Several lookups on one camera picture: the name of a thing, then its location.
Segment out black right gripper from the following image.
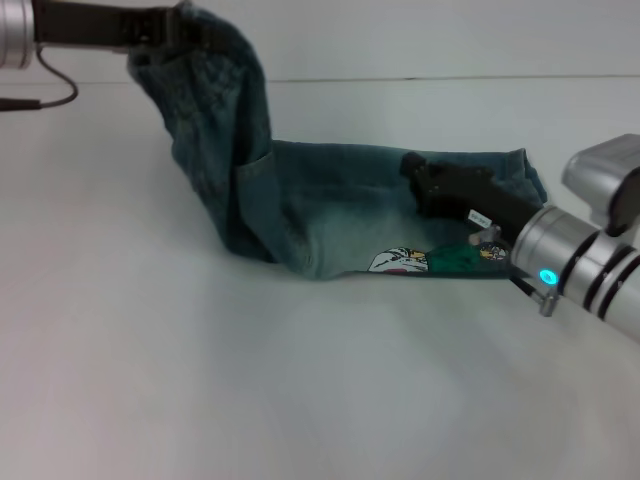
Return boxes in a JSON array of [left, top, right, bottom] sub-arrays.
[[398, 151, 547, 242]]

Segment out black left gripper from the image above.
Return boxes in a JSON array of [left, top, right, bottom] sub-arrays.
[[31, 3, 227, 55]]

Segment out blue denim shorts with print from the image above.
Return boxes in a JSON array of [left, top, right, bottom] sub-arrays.
[[127, 0, 547, 284]]

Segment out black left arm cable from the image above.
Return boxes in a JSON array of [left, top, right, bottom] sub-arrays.
[[0, 45, 80, 112]]

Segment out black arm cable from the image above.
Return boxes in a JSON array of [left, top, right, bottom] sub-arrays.
[[505, 263, 560, 318], [0, 45, 80, 112]]

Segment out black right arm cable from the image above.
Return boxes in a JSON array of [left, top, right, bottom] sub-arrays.
[[505, 263, 560, 318]]

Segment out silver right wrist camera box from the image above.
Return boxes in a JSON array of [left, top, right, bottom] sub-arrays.
[[560, 132, 640, 238]]

